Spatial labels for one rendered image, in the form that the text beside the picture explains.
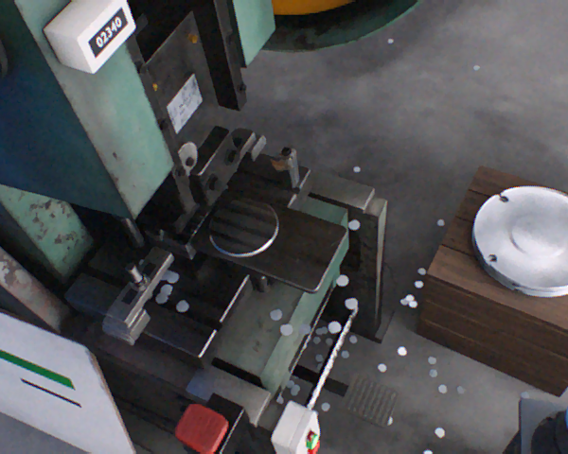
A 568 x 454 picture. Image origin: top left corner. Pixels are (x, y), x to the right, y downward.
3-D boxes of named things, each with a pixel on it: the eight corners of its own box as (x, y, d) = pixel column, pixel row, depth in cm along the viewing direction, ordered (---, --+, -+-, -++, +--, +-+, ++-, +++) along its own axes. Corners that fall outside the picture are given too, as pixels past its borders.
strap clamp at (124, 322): (183, 269, 112) (168, 237, 103) (133, 345, 104) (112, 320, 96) (157, 257, 114) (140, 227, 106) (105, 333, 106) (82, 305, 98)
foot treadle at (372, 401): (399, 398, 153) (400, 391, 149) (385, 434, 148) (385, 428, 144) (204, 314, 173) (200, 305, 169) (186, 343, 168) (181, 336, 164)
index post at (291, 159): (300, 178, 121) (296, 146, 113) (293, 189, 120) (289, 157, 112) (288, 174, 122) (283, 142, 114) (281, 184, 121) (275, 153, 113)
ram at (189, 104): (255, 156, 101) (220, 3, 77) (209, 224, 94) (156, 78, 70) (169, 130, 107) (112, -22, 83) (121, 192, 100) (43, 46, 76)
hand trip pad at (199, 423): (239, 432, 95) (230, 417, 89) (220, 468, 93) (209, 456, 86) (202, 413, 98) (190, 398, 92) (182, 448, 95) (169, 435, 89)
